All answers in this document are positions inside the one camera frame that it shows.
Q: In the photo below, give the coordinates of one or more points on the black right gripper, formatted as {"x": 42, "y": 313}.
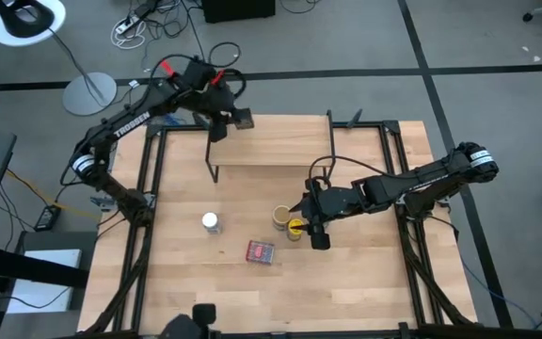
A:
{"x": 332, "y": 202}

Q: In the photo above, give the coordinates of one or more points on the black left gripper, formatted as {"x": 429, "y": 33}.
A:
{"x": 217, "y": 106}

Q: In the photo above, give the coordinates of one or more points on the yellow-lid brown spice bottle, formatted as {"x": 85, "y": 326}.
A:
{"x": 293, "y": 230}

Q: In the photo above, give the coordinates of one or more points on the tan-lid furikake jar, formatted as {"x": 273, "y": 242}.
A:
{"x": 281, "y": 216}

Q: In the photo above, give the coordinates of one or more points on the dark green spice tin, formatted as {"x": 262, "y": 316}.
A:
{"x": 244, "y": 120}

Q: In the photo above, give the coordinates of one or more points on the red smoked paprika tin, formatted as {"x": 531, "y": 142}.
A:
{"x": 259, "y": 252}

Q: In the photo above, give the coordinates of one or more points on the white-lid bagel sesame jar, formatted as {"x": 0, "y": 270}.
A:
{"x": 211, "y": 222}

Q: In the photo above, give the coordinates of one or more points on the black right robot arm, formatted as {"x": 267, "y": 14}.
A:
{"x": 421, "y": 181}

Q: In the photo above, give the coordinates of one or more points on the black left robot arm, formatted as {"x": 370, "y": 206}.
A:
{"x": 130, "y": 124}

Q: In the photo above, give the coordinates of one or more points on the wooden shelf black metal legs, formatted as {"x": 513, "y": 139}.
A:
{"x": 275, "y": 141}

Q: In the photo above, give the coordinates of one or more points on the red plastic tab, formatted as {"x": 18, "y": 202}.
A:
{"x": 168, "y": 69}
{"x": 218, "y": 77}

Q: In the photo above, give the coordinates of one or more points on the black computer case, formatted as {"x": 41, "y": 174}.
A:
{"x": 238, "y": 9}

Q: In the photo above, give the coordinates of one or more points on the white power strip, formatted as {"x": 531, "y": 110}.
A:
{"x": 127, "y": 25}

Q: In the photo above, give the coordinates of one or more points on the white floor lamp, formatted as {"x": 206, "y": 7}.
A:
{"x": 90, "y": 94}

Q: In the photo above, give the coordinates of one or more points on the black power adapter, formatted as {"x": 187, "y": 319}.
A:
{"x": 47, "y": 217}

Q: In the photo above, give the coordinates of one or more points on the white box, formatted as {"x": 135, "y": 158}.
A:
{"x": 45, "y": 278}

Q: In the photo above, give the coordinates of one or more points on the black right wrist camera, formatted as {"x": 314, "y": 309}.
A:
{"x": 320, "y": 237}

